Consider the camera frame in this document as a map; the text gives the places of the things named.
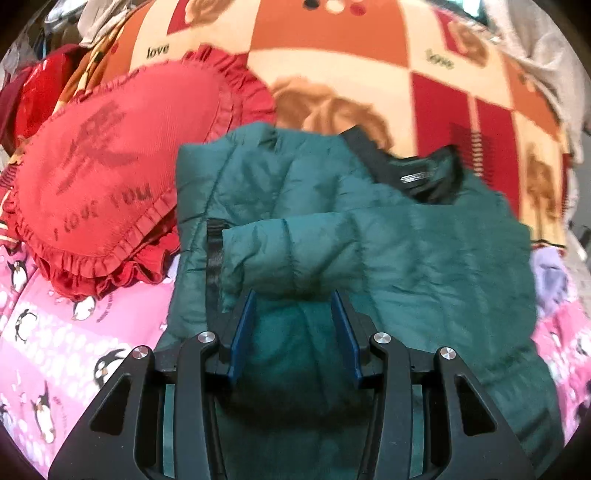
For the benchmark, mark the orange floral patchwork blanket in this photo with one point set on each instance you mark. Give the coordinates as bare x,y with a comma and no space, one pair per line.
360,60

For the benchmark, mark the red heart ruffled pillow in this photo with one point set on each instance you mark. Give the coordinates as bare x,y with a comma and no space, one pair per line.
115,161

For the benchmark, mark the green puffer jacket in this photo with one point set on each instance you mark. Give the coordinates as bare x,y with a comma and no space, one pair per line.
392,240

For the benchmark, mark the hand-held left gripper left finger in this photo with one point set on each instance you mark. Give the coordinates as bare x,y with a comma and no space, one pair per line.
242,337

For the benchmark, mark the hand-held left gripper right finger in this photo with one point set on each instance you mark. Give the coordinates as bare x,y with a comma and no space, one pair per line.
346,337

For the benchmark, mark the purple cloth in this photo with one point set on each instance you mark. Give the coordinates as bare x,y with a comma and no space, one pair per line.
549,277

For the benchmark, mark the red cloth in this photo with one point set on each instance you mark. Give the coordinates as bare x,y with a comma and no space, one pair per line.
37,92

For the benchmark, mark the pink penguin blanket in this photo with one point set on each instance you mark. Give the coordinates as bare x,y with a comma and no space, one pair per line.
51,337

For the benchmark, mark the beige curtain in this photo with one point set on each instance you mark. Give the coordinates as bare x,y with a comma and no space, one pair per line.
106,18
540,50

